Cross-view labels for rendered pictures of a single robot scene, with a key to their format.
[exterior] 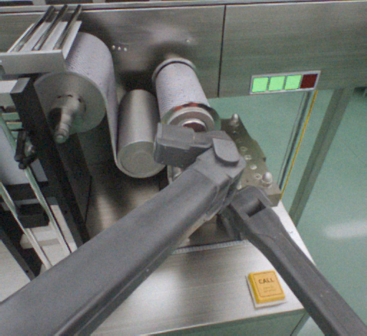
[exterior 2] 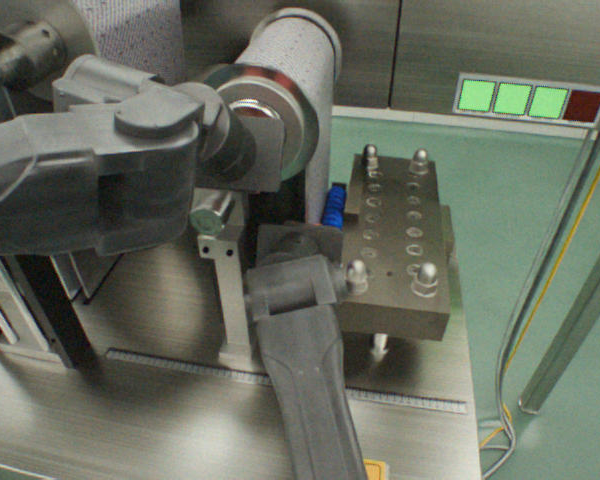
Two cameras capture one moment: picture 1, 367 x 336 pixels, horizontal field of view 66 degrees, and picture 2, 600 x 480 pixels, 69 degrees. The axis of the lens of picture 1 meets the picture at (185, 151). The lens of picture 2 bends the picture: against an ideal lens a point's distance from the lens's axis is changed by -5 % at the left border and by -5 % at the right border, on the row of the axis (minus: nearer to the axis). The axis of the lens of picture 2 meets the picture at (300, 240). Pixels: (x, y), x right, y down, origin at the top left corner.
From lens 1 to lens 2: 0.28 m
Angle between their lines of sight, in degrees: 14
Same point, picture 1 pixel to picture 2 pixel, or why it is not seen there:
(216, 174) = (61, 138)
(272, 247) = (283, 394)
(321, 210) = (596, 393)
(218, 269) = (280, 428)
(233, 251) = not seen: hidden behind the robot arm
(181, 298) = (187, 455)
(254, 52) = (468, 25)
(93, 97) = (75, 32)
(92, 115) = not seen: hidden behind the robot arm
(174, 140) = (95, 87)
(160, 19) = not seen: outside the picture
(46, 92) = (4, 16)
